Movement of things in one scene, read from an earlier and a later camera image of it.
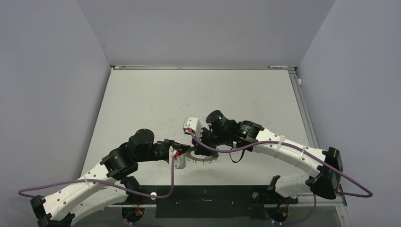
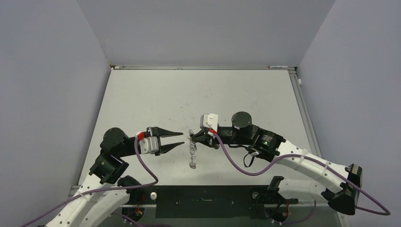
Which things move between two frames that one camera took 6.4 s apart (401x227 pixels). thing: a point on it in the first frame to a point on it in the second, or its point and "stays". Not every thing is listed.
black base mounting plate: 211,201 stays
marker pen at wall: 276,66 stays
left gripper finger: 182,147 to 156,131
